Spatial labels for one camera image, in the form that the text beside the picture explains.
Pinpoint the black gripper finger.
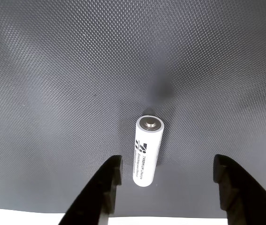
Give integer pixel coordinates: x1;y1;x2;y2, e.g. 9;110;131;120
213;154;266;225
57;155;123;225

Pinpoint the white AA battery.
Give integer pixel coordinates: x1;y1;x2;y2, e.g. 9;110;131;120
132;115;165;188

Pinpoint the dark gray textured mat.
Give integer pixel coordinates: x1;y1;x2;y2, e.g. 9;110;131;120
0;0;266;218

